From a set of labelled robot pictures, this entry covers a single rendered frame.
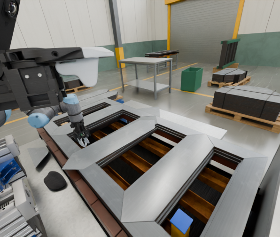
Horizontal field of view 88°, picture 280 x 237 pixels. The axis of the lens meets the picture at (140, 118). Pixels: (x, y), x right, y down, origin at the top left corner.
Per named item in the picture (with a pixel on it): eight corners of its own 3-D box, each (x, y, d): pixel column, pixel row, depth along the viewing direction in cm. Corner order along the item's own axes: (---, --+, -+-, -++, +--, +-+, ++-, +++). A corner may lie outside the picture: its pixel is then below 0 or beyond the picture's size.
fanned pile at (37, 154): (42, 142, 138) (40, 138, 136) (55, 162, 113) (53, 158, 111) (27, 148, 131) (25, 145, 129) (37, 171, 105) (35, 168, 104)
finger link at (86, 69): (118, 82, 27) (65, 90, 25) (112, 46, 25) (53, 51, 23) (120, 83, 24) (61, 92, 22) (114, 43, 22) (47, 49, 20)
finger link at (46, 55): (85, 60, 24) (27, 67, 22) (82, 49, 24) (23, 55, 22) (83, 59, 20) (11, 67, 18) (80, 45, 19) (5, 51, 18)
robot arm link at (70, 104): (63, 93, 82) (78, 92, 82) (69, 111, 88) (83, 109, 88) (57, 98, 75) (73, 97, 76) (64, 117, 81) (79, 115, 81)
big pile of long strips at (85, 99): (106, 91, 227) (105, 87, 224) (122, 96, 201) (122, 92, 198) (52, 109, 180) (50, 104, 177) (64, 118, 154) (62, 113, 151)
